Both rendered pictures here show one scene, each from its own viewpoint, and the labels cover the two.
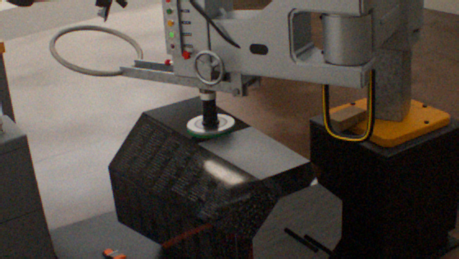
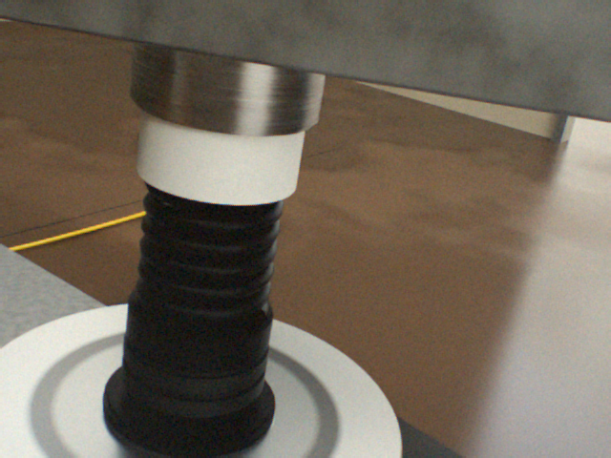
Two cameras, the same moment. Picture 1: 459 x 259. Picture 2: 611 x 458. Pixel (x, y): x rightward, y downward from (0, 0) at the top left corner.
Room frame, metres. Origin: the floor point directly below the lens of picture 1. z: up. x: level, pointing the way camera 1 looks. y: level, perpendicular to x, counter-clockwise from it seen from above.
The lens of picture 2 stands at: (2.91, -0.03, 1.12)
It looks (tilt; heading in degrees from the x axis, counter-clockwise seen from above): 22 degrees down; 157
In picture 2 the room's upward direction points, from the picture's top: 9 degrees clockwise
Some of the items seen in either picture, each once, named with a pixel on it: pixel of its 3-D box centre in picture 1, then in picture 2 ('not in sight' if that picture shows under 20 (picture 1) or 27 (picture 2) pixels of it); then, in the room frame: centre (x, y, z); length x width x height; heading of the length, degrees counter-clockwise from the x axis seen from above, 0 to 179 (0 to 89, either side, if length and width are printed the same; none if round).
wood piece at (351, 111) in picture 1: (345, 117); not in sight; (2.70, -0.58, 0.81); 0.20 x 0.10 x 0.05; 126
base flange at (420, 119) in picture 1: (388, 115); not in sight; (2.78, -0.82, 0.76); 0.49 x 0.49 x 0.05; 28
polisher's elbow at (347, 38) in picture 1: (347, 34); not in sight; (2.22, -0.48, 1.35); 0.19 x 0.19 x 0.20
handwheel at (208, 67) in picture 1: (213, 65); not in sight; (2.42, 0.03, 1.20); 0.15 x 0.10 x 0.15; 57
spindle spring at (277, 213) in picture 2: (208, 102); (211, 225); (2.58, 0.07, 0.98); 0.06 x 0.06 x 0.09
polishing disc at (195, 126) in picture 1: (211, 124); (188, 414); (2.58, 0.07, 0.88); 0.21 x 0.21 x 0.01
